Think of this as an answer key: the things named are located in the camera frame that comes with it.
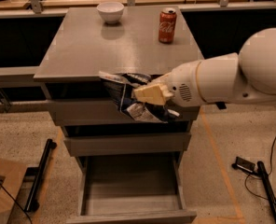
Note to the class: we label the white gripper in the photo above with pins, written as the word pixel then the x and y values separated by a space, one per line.
pixel 182 84

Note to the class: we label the blue chip bag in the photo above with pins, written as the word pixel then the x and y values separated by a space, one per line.
pixel 120 88

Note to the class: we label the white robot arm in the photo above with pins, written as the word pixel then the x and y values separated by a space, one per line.
pixel 243 78

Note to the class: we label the grey middle drawer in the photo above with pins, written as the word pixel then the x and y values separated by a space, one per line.
pixel 127 144

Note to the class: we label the grey drawer cabinet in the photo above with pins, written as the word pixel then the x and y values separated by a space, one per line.
pixel 85 45

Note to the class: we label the grey open bottom drawer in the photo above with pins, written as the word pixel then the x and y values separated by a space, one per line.
pixel 132 189

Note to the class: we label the grey top drawer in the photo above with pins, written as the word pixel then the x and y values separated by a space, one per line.
pixel 73 112

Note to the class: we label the red cola can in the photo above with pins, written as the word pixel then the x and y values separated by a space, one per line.
pixel 167 22

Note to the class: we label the white ceramic bowl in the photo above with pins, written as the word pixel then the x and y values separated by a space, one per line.
pixel 110 12

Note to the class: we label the small black floor device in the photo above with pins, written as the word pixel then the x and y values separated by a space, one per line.
pixel 245 165

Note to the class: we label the black bar stand right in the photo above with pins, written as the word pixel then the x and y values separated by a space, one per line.
pixel 268 188

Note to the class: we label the black bar stand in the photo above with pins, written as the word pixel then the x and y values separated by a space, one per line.
pixel 268 188
pixel 32 203

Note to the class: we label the grey metal railing beam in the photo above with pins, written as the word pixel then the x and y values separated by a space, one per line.
pixel 16 77

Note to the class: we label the black bar stand left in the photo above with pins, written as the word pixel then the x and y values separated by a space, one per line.
pixel 32 203

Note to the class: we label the brown cardboard box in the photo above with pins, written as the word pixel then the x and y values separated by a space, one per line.
pixel 11 178

